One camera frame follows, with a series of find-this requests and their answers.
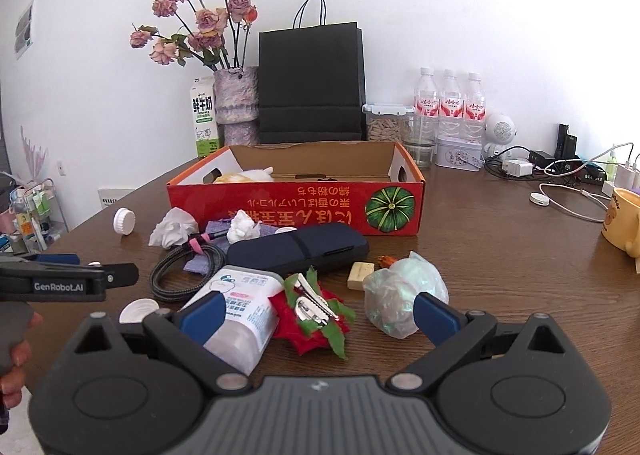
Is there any clear seed jar white lid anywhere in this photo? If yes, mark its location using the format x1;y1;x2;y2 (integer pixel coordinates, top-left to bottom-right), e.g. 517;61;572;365
362;104;416;142

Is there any braided cable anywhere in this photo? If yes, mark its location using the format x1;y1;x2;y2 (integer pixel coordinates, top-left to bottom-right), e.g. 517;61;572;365
150;230;233;303

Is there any navy zip case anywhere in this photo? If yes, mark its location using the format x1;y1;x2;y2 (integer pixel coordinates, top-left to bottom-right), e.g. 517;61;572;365
226;226;371;281

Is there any large white tissue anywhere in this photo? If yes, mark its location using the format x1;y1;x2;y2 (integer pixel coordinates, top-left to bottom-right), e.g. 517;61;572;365
148;208;199;250

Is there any green plastic bag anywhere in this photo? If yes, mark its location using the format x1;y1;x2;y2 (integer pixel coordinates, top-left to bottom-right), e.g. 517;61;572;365
362;251;449;340

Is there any white green milk carton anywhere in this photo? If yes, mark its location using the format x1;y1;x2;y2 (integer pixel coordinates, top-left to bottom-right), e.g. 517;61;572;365
189;76;221;158

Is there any purple feather decoration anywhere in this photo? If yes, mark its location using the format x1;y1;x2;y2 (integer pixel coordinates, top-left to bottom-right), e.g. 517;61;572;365
20;125;48;181

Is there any white puck charger cable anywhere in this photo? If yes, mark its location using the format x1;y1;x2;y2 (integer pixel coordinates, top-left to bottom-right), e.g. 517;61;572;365
531;182;613;223

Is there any white charger plug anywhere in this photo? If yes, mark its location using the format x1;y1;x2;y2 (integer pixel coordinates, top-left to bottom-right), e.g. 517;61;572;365
502;158;533;178

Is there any black upright device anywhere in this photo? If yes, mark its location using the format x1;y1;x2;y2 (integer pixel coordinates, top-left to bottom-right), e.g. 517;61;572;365
556;124;578;158

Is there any red cardboard box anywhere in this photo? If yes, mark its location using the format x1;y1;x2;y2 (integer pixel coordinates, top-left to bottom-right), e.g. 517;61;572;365
166;141;427;237

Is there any white power strip with chargers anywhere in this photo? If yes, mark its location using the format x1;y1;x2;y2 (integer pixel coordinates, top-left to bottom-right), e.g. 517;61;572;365
602;155;640;196

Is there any flat white lid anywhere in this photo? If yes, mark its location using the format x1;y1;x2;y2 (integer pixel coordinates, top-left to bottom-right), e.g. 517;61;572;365
119;298;160;325

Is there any black paper bag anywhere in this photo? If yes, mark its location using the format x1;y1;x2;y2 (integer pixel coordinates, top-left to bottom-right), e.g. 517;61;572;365
257;0;366;146

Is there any red felt flower hair clip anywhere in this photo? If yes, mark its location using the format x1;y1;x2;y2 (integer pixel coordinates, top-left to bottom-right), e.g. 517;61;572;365
270;266;357;361

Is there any wall poster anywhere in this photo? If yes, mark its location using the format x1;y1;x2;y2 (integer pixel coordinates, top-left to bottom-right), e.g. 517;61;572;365
14;0;37;60

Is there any white wall vent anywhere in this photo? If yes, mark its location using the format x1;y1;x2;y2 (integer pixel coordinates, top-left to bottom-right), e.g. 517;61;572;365
97;188;136;209

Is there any purple woven cloth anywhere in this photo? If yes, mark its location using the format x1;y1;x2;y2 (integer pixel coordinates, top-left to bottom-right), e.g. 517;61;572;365
182;219;301;276

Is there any person's left hand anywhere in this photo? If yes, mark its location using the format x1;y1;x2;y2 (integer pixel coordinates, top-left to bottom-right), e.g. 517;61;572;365
0;310;45;408

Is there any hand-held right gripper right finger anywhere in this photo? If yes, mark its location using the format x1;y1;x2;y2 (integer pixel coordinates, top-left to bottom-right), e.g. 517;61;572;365
387;291;568;393

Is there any black cable bundle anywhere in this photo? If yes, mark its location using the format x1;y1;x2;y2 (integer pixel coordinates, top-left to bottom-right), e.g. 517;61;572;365
482;145;608;182

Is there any purple textured vase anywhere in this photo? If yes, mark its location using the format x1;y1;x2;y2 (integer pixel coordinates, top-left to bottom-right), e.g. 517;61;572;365
213;66;260;147

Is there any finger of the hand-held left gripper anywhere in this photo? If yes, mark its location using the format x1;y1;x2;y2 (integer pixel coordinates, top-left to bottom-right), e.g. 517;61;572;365
0;253;82;268
87;261;140;288

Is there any yellow bear mug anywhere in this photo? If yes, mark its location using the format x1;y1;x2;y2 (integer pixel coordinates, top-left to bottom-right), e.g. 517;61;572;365
600;188;640;258

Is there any white robot-shaped speaker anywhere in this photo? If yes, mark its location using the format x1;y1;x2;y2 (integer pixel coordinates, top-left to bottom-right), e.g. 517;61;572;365
482;112;516;156

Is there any dried pink rose bouquet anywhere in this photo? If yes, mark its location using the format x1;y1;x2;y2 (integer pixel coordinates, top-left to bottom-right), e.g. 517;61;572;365
130;0;259;72

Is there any white wet wipes pack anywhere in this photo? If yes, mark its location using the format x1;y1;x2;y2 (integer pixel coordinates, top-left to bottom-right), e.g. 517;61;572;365
179;265;286;377

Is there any beige soap bar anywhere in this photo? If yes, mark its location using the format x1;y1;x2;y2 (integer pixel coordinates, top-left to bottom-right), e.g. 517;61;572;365
346;261;376;292

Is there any white printed tin box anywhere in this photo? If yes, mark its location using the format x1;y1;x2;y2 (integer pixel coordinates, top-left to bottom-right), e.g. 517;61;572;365
435;135;485;172

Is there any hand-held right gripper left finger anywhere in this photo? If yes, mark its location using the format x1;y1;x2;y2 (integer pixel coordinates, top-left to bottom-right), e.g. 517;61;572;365
70;291;253;396

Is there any empty glass jar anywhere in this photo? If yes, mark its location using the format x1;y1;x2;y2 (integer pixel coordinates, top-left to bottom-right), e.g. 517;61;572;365
400;112;438;171

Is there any small white tissue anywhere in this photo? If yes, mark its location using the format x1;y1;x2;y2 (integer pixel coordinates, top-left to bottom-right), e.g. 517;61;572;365
226;212;262;244

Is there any white ribbed bottle cap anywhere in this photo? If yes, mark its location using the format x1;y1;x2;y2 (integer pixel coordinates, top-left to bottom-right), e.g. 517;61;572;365
113;208;137;237

